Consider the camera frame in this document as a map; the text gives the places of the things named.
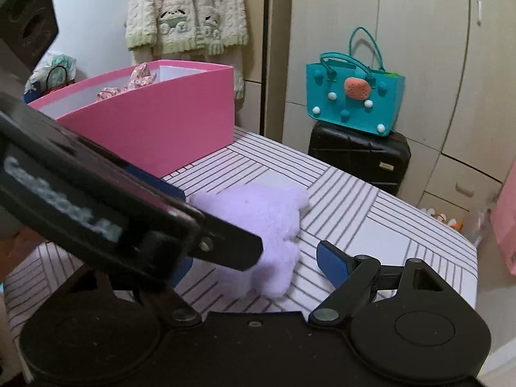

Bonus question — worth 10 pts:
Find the colourful gift bag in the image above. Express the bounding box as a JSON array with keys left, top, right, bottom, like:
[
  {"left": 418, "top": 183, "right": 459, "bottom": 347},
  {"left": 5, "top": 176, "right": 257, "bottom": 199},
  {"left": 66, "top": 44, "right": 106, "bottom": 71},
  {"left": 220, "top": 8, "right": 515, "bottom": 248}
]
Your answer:
[{"left": 421, "top": 208, "right": 463, "bottom": 233}]

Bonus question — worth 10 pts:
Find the purple plush toy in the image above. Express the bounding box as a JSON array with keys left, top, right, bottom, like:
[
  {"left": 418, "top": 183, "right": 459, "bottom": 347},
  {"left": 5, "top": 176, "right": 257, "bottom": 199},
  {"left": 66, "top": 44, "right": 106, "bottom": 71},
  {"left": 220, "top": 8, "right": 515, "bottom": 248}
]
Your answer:
[{"left": 189, "top": 183, "right": 310, "bottom": 300}]

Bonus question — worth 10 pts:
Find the teal felt handbag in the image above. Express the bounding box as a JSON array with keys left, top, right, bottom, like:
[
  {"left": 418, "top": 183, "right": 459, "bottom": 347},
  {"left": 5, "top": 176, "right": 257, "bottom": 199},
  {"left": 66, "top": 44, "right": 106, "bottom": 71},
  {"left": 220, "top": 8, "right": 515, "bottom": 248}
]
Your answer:
[{"left": 305, "top": 26, "right": 405, "bottom": 137}]

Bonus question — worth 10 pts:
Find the black suitcase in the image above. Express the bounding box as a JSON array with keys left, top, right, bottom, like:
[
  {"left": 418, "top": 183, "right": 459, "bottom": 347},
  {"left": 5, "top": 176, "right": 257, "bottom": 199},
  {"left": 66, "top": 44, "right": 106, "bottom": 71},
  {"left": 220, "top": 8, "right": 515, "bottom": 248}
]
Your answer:
[{"left": 308, "top": 122, "right": 411, "bottom": 195}]

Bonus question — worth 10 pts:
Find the pink floral cloth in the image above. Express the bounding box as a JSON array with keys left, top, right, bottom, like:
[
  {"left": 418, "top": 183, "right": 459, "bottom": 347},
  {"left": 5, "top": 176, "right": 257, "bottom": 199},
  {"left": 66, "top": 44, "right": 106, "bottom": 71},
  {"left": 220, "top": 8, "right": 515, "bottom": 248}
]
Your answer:
[{"left": 95, "top": 63, "right": 156, "bottom": 101}]

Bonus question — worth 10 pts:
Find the cream knitted cardigan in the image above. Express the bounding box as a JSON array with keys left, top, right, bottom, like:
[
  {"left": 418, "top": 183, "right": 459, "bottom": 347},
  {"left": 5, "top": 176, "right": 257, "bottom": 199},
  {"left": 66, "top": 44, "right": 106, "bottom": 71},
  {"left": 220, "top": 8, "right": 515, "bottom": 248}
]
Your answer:
[{"left": 125, "top": 0, "right": 248, "bottom": 100}]

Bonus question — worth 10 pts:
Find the beige wardrobe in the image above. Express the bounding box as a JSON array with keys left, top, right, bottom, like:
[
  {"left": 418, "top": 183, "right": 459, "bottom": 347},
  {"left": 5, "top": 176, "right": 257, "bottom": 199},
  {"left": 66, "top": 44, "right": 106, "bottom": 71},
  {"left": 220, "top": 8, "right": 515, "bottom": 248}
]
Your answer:
[{"left": 280, "top": 0, "right": 515, "bottom": 218}]

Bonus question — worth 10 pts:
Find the pink cardboard storage box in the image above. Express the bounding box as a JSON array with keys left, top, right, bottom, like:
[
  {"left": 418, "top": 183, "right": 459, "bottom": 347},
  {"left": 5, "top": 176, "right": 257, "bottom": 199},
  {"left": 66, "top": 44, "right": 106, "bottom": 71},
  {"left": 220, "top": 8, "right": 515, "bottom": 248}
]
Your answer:
[{"left": 31, "top": 59, "right": 234, "bottom": 177}]

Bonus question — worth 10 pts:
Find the pink tote bag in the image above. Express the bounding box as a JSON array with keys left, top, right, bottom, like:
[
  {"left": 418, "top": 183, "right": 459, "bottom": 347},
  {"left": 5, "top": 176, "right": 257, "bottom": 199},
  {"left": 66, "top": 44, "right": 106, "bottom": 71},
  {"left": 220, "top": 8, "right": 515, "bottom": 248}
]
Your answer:
[{"left": 491, "top": 164, "right": 516, "bottom": 276}]

